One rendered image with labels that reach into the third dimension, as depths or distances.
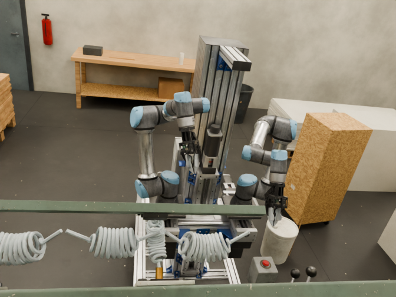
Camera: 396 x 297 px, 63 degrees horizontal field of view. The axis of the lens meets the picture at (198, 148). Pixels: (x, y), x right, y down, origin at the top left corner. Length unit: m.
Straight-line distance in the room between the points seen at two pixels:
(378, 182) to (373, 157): 0.48
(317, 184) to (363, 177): 1.52
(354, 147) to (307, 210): 0.83
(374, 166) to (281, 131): 3.13
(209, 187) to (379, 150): 3.14
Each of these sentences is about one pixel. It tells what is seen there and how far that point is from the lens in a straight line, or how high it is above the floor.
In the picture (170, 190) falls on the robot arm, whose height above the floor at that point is 1.19.
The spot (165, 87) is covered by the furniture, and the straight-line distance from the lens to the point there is 5.95.
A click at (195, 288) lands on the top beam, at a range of 0.60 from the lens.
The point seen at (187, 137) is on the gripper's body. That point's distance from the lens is 1.41.
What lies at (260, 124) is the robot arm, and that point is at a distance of 1.93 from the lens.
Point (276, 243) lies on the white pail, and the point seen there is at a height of 0.27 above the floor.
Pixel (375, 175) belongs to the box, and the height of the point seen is 0.26.
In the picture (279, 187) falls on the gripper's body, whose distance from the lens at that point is 1.55.
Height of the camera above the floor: 2.36
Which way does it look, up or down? 28 degrees down
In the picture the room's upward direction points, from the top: 9 degrees clockwise
